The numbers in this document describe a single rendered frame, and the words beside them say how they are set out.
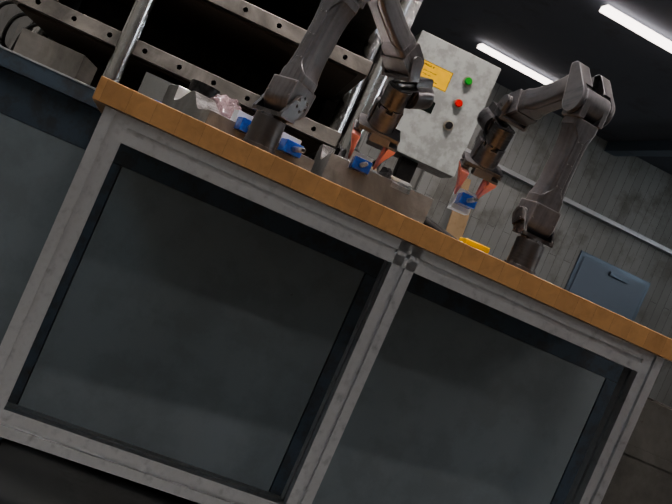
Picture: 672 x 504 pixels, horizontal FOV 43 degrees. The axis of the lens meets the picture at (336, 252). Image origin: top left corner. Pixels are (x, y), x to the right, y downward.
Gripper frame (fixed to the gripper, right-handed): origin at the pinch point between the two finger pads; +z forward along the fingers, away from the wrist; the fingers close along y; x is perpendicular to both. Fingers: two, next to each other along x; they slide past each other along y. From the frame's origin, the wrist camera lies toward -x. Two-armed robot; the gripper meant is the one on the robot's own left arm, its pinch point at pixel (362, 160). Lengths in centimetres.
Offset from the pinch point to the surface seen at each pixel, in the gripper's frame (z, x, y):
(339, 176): 4.0, 4.5, 3.6
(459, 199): 2.1, -7.6, -26.6
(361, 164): -2.2, 7.4, 0.8
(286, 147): -0.7, 12.3, 17.6
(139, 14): 20, -74, 70
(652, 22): 32, -647, -277
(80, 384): 60, 38, 38
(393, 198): 3.6, 4.2, -9.9
